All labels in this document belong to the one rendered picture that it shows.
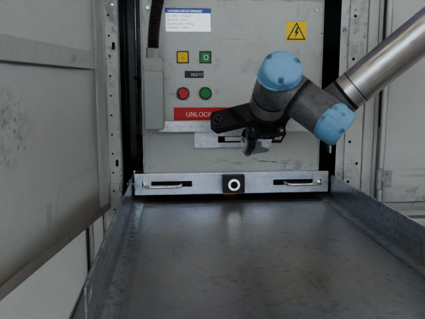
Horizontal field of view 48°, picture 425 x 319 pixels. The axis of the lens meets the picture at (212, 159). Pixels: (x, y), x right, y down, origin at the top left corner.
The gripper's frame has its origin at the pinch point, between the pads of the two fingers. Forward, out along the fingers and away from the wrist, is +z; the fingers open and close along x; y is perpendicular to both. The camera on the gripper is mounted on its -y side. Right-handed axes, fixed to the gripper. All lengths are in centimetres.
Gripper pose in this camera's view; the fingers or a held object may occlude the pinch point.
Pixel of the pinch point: (243, 143)
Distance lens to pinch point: 116.9
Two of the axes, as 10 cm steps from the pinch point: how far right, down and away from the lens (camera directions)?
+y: 10.0, -0.1, 0.9
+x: -0.4, -9.3, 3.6
